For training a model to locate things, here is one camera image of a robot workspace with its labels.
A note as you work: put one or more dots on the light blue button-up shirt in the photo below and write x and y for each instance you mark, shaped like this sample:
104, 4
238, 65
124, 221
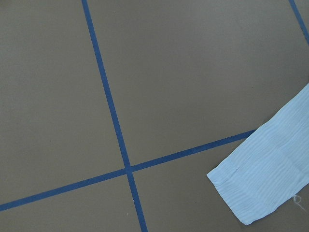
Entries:
270, 166

